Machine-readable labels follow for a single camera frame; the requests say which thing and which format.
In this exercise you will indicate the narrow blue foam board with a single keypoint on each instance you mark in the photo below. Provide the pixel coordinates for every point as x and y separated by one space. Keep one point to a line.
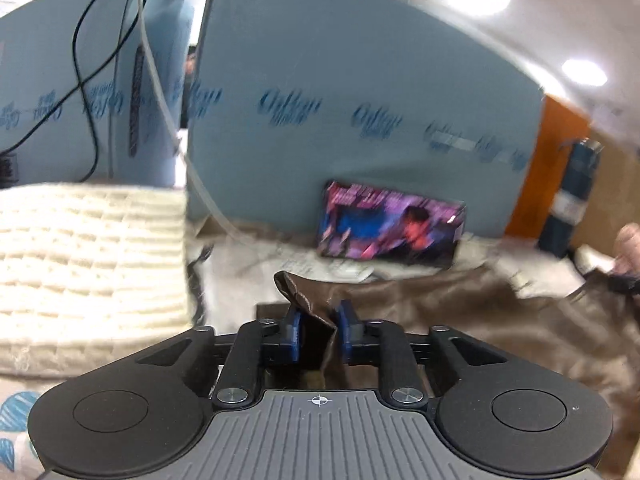
45 60

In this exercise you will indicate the brown satin garment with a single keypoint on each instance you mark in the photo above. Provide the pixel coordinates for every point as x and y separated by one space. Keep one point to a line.
500 320

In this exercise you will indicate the orange wooden panel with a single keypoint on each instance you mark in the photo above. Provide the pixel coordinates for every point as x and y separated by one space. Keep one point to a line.
545 170

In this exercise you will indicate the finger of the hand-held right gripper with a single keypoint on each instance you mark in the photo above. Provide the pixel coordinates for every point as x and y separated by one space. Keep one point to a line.
626 284

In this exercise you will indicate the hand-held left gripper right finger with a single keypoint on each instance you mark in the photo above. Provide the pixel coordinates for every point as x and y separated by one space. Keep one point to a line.
343 334

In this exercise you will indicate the dark blue bottle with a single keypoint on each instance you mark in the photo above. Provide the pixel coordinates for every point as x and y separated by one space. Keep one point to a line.
570 195

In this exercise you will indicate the blue patterned bedding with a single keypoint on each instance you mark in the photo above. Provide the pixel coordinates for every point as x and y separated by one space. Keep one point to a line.
15 425

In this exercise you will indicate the cream knitted blanket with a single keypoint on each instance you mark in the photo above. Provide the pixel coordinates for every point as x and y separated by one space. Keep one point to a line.
90 270

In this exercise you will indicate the large blue foam board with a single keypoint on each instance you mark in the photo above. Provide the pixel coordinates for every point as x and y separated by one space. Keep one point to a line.
350 75

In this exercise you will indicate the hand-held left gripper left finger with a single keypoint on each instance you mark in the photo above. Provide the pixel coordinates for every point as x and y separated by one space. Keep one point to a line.
294 336

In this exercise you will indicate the black power adapter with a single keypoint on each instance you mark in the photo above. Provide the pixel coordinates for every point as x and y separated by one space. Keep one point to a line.
8 167

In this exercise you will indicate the colourful printed box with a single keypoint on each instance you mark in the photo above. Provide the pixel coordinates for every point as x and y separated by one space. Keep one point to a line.
390 222

